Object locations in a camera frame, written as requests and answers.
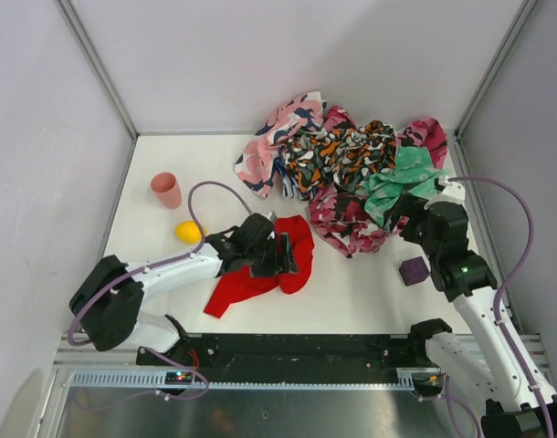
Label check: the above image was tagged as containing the white cable duct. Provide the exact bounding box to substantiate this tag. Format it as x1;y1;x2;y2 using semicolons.
68;370;414;391

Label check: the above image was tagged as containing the aluminium frame rail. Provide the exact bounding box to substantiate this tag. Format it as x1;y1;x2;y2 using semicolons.
52;335;550;370

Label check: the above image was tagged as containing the yellow lemon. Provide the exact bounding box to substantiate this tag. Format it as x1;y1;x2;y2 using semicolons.
174;221;207;245

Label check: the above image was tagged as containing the magenta pink camouflage cloth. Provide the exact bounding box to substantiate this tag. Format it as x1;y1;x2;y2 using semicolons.
309;117;447;258

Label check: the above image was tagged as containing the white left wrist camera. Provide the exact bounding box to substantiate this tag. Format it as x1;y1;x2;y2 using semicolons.
263;211;278;224

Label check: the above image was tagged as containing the orange black camouflage cloth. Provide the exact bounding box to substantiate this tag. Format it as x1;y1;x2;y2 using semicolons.
279;120;398;199

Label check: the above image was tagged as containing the blue white patterned cloth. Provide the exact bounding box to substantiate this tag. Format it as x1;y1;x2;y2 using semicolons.
274;158;310;202

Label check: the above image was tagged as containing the green tie-dye cloth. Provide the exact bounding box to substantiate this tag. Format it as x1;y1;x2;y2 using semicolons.
359;146;447;228

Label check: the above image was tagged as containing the pink plastic cup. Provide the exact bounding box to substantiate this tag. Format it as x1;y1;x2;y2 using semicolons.
150;172;182;209

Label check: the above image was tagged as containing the light pink navy camouflage cloth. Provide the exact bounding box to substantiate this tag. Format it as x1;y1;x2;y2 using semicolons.
234;90;327;198

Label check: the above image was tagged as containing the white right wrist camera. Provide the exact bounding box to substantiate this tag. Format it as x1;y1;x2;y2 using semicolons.
424;176;466;210

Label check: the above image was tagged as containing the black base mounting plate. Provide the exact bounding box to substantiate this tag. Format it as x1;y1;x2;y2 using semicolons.
164;334;435;385

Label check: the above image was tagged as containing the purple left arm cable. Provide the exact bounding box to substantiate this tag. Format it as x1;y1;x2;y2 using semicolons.
66;180;257;410

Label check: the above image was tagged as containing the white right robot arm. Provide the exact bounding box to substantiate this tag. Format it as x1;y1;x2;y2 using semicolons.
384;193;557;437

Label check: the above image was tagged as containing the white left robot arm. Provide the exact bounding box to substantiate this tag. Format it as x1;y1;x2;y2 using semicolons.
68;214;300;354

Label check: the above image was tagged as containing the red cloth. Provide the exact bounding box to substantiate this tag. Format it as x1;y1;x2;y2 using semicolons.
204;215;314;318

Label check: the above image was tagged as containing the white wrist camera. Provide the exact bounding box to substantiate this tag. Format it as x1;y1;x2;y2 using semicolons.
263;211;278;224
424;176;466;210

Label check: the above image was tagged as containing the purple cube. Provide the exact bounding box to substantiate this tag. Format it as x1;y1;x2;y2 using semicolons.
398;256;430;287

